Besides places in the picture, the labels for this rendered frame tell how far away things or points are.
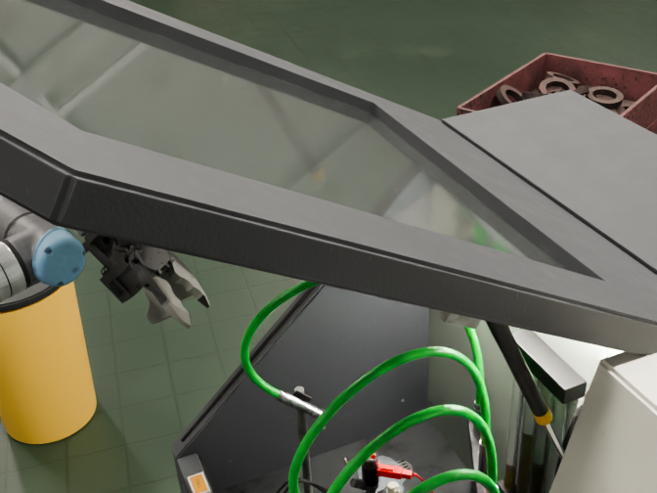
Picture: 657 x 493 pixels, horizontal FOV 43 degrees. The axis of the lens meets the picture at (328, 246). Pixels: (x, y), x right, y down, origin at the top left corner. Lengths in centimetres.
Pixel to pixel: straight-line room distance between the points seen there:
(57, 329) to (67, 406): 33
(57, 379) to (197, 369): 59
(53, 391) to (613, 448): 237
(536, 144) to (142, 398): 216
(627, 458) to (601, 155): 65
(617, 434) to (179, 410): 243
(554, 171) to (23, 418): 222
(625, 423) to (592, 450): 6
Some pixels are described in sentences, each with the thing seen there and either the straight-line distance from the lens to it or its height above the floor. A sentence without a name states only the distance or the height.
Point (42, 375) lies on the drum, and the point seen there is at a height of 31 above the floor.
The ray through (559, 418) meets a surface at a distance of 132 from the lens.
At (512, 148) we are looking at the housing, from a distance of 143.
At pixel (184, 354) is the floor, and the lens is 343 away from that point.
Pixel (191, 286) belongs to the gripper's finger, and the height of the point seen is 136.
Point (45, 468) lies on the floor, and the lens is 312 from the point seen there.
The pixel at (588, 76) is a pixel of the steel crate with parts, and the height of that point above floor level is 49.
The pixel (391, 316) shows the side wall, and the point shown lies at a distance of 164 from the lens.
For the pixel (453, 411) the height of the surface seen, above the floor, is 134.
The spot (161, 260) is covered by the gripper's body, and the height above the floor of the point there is 141.
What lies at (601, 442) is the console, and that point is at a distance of 92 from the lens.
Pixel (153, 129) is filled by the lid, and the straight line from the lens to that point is 76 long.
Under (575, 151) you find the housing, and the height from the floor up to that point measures 150.
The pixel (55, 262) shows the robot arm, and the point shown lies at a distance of 120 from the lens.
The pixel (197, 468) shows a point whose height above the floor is 95.
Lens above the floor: 212
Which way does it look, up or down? 32 degrees down
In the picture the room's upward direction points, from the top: 3 degrees counter-clockwise
